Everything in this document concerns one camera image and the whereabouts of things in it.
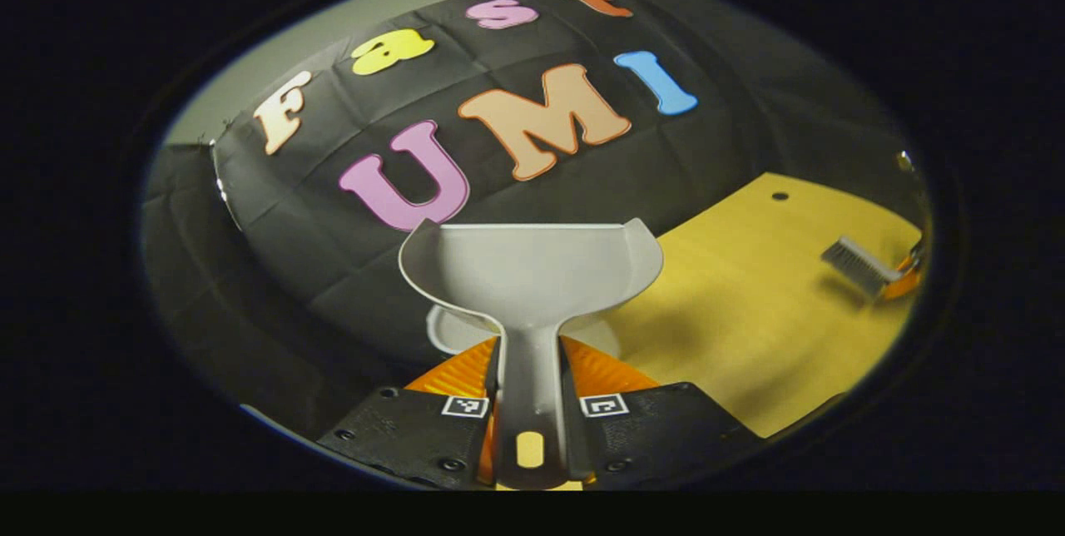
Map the grey plastic dustpan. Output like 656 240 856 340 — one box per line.
398 218 665 491

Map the black backdrop cloth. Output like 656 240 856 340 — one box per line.
141 0 924 437

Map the small grey broom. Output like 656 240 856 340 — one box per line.
821 236 904 302

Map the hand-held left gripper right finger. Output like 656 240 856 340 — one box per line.
559 336 763 489

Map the wooden desktop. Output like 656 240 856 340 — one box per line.
599 172 926 439

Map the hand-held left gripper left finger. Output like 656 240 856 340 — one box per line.
316 336 500 491

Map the white ribbed garbage bin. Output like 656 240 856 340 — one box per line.
426 305 622 359

